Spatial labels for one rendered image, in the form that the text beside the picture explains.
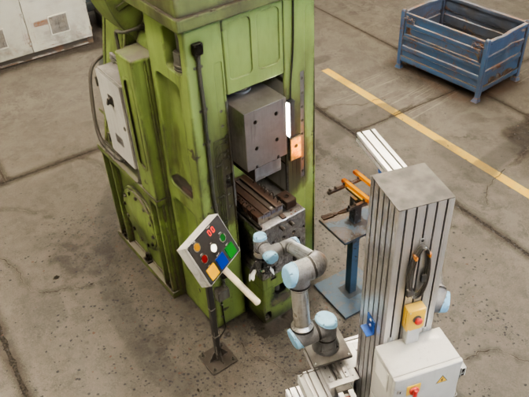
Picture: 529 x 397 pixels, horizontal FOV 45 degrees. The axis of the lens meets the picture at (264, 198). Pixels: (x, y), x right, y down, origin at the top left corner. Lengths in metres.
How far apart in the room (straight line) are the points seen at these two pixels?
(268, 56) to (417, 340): 1.76
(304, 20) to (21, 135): 4.21
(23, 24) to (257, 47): 5.36
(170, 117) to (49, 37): 5.00
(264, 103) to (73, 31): 5.49
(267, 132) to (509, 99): 4.22
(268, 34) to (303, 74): 0.42
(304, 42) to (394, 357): 1.88
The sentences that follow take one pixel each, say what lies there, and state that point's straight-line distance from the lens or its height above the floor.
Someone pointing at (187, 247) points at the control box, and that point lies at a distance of 3.58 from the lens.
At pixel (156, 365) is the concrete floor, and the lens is 4.59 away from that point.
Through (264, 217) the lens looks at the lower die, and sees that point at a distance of 4.08.
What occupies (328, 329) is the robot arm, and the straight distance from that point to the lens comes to 3.36.
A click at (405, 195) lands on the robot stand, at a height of 2.03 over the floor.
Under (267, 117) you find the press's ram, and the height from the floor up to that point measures 1.68.
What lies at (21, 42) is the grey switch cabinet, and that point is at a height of 0.27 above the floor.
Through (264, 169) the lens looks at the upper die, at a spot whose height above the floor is 1.33.
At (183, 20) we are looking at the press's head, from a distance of 3.24.
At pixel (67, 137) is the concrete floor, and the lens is 7.04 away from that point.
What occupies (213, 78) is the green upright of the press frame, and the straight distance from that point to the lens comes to 3.53.
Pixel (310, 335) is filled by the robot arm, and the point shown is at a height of 1.03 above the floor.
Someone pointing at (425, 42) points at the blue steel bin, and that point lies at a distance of 7.54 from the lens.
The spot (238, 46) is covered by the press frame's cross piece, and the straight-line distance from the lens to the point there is 3.56.
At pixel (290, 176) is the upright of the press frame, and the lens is 4.27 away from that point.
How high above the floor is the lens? 3.61
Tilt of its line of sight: 39 degrees down
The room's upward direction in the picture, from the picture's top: 3 degrees counter-clockwise
